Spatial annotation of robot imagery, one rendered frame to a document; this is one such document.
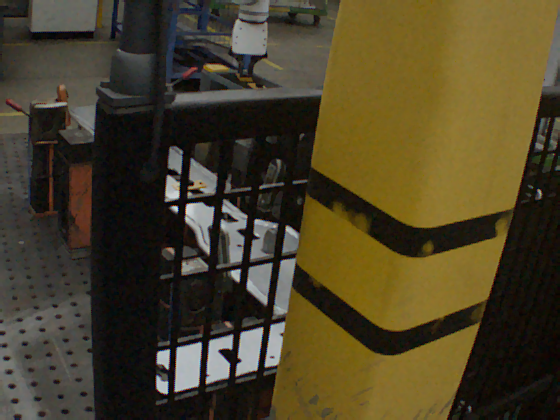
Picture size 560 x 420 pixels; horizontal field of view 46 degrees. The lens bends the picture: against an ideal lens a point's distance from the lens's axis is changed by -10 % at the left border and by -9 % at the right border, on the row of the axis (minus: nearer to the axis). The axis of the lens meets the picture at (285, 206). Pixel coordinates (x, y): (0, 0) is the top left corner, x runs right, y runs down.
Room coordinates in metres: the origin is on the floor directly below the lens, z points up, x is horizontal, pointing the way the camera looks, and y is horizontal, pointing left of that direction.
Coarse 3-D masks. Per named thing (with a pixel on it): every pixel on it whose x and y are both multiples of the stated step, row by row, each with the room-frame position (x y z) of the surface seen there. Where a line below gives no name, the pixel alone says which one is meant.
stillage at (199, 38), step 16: (176, 0) 5.88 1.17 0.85; (208, 0) 7.24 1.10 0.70; (176, 16) 5.89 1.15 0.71; (176, 32) 5.91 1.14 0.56; (192, 32) 5.98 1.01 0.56; (208, 32) 6.06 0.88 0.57; (176, 48) 6.39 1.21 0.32; (192, 48) 6.89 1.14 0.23; (208, 48) 6.32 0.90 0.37; (224, 48) 6.53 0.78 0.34; (176, 64) 6.40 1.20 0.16; (192, 64) 6.47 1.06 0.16; (208, 64) 6.55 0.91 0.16; (224, 64) 6.63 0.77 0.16
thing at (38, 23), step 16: (32, 0) 7.68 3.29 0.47; (48, 0) 7.73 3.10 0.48; (64, 0) 7.82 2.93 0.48; (80, 0) 7.92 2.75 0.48; (96, 0) 8.02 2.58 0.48; (32, 16) 7.65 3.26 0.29; (48, 16) 7.73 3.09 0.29; (64, 16) 7.83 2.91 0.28; (80, 16) 7.93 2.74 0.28; (32, 32) 7.67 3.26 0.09; (48, 32) 7.77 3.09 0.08; (64, 32) 7.87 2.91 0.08; (80, 32) 7.96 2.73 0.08
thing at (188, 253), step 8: (168, 248) 1.25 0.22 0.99; (184, 248) 1.26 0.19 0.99; (168, 256) 1.22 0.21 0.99; (184, 256) 1.23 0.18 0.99; (192, 256) 1.24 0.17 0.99; (168, 264) 1.21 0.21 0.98; (160, 272) 1.23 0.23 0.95; (168, 272) 1.21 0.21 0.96; (160, 288) 1.22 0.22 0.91; (168, 288) 1.21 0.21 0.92; (160, 296) 1.22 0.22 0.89; (168, 296) 1.21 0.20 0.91; (160, 304) 1.24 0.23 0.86; (168, 304) 1.21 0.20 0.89; (168, 312) 1.21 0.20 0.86; (160, 320) 1.24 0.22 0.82; (168, 320) 1.21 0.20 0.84; (160, 328) 1.24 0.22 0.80; (168, 328) 1.21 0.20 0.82; (160, 336) 1.24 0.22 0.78; (168, 336) 1.21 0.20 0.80; (160, 368) 1.21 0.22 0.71
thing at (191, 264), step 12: (192, 264) 1.11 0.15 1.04; (204, 264) 1.11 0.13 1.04; (204, 276) 1.09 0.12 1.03; (216, 276) 1.10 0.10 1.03; (192, 288) 1.07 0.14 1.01; (204, 288) 1.09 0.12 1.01; (216, 288) 1.11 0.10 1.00; (180, 300) 1.06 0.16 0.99; (192, 300) 1.08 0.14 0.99; (204, 300) 1.10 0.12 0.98; (216, 300) 1.11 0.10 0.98; (180, 312) 1.07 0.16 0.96; (192, 312) 1.08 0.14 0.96; (204, 312) 1.09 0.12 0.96; (216, 312) 1.11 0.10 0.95; (180, 324) 1.07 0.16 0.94; (192, 324) 1.08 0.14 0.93; (216, 324) 1.11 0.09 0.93; (180, 336) 1.09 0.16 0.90; (192, 408) 1.08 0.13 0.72; (204, 408) 1.10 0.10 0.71
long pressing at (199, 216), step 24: (168, 168) 1.66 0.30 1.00; (192, 168) 1.68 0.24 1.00; (168, 192) 1.50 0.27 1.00; (192, 216) 1.40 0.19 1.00; (240, 216) 1.43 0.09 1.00; (240, 240) 1.32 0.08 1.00; (288, 240) 1.35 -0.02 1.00; (288, 264) 1.25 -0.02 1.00; (264, 288) 1.14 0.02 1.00; (288, 288) 1.15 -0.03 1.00
